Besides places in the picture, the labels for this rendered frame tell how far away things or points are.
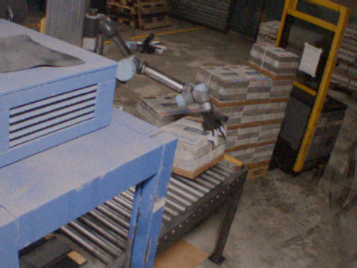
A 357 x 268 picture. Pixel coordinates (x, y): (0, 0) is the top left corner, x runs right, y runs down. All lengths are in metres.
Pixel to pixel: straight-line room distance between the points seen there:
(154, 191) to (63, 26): 1.74
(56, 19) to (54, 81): 1.78
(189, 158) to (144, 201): 1.09
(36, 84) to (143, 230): 0.65
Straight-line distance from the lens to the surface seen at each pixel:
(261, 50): 4.02
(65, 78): 1.09
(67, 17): 2.81
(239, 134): 3.90
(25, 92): 1.02
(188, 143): 2.40
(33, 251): 1.93
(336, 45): 4.13
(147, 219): 1.40
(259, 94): 3.83
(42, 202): 0.95
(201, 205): 2.34
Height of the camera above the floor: 2.12
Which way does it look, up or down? 26 degrees down
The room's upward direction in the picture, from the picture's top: 11 degrees clockwise
